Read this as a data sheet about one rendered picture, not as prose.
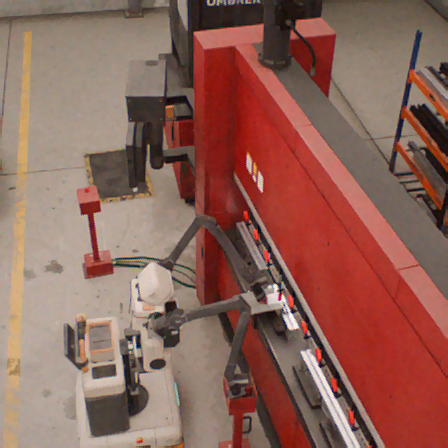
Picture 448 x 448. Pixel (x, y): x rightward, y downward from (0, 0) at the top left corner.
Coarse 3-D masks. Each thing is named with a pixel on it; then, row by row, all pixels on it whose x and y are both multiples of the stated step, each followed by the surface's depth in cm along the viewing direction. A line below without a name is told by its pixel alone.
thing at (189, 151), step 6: (168, 150) 518; (174, 150) 519; (180, 150) 519; (186, 150) 519; (192, 150) 519; (168, 156) 513; (174, 156) 522; (180, 156) 524; (186, 156) 520; (192, 156) 513; (168, 162) 516; (174, 162) 518; (192, 162) 507; (192, 168) 511
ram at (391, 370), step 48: (240, 96) 424; (240, 144) 442; (288, 192) 370; (288, 240) 384; (336, 240) 319; (336, 288) 329; (384, 288) 279; (336, 336) 340; (384, 336) 287; (384, 384) 296; (432, 384) 255; (384, 432) 304; (432, 432) 261
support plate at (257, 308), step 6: (270, 288) 437; (240, 294) 433; (246, 294) 433; (252, 294) 433; (246, 300) 429; (252, 300) 429; (264, 300) 429; (252, 306) 425; (258, 306) 425; (264, 306) 425; (270, 306) 425; (276, 306) 425; (252, 312) 421; (258, 312) 421
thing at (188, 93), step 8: (184, 88) 491; (192, 88) 492; (168, 96) 483; (176, 96) 483; (184, 96) 487; (192, 96) 483; (168, 104) 486; (176, 104) 487; (192, 104) 475; (192, 112) 478
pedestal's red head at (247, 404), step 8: (224, 384) 410; (224, 392) 412; (248, 392) 407; (256, 392) 395; (232, 400) 394; (240, 400) 396; (248, 400) 397; (256, 400) 398; (232, 408) 399; (240, 408) 401; (248, 408) 402
